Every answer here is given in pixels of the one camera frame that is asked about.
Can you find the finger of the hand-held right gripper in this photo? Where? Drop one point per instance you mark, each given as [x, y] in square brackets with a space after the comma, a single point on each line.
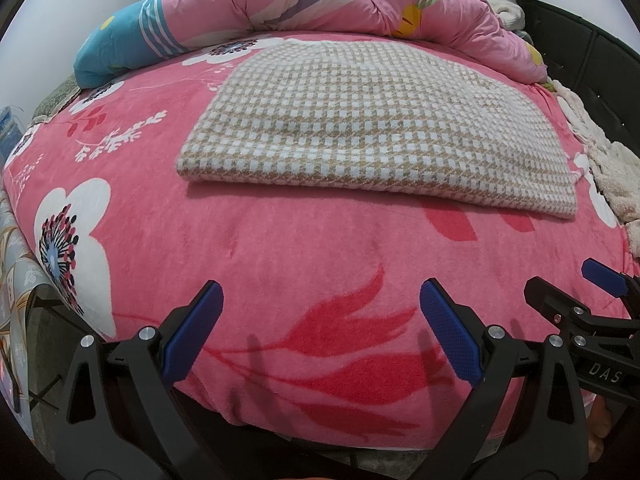
[605, 275]
[555, 305]

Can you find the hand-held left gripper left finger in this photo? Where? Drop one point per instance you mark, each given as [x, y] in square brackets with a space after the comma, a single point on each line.
[192, 330]

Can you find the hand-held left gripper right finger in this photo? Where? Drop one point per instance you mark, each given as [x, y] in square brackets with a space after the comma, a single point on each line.
[450, 330]

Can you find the beige white checkered coat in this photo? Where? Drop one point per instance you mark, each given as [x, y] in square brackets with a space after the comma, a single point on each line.
[375, 120]

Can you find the person's right hand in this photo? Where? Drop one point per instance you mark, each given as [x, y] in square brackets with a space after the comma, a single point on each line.
[598, 425]

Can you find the pink floral bed sheet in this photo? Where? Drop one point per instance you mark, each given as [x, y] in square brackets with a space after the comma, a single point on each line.
[275, 260]

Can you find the white fluffy blanket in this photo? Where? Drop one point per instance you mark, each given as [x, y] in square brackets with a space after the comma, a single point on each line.
[610, 165]

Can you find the black headboard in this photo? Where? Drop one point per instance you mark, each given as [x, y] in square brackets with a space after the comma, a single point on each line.
[585, 55]

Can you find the grey mat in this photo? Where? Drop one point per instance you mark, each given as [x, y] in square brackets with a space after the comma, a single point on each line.
[55, 100]

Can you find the pink printed quilt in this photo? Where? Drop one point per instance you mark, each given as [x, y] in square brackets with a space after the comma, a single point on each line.
[250, 0]

